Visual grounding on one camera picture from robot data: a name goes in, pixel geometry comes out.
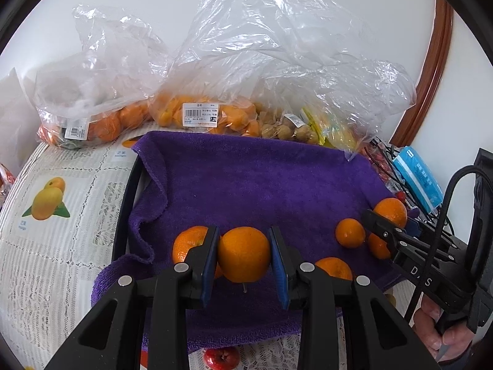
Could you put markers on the oval smooth orange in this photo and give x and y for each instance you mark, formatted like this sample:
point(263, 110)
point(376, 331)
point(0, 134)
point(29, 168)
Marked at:
point(244, 254)

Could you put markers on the large ribbed orange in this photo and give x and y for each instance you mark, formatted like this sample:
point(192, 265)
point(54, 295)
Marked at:
point(185, 242)

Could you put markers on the pile of small red fruits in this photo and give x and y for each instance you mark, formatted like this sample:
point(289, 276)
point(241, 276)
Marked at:
point(379, 162)

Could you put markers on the blue tissue box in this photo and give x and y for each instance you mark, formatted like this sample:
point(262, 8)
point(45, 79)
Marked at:
point(418, 179)

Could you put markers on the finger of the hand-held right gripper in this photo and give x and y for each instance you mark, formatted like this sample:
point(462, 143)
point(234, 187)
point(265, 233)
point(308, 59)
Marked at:
point(383, 233)
point(413, 228)

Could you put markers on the clear bag of golden berries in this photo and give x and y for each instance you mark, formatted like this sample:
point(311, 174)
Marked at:
point(281, 131)

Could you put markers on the clear bag of kumquats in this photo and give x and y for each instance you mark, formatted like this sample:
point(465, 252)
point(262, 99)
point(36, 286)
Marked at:
point(231, 65)

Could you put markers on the black tray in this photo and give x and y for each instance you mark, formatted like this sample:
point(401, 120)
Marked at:
point(125, 208)

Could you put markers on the small red apple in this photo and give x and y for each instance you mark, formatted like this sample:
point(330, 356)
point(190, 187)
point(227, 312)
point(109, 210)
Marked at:
point(221, 358)

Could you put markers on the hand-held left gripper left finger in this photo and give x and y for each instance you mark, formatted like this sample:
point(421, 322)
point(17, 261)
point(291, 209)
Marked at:
point(208, 266)

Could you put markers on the brown wooden door frame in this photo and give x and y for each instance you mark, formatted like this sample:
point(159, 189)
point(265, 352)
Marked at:
point(435, 65)

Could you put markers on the white plastic bag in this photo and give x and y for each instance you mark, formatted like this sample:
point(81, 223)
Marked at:
point(15, 115)

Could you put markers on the clear bag of yellow fruit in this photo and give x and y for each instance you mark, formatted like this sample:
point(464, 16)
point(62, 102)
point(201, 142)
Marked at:
point(335, 135)

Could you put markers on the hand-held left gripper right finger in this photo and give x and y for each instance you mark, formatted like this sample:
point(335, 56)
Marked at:
point(278, 269)

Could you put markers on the clear bag of mandarins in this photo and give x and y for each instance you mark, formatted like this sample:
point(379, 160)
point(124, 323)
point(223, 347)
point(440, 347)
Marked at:
point(96, 84)

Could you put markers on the purple towel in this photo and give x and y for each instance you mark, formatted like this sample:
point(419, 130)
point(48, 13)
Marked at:
point(250, 185)

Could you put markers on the person's right hand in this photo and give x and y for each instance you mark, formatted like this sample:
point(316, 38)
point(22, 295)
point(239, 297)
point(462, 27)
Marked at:
point(427, 323)

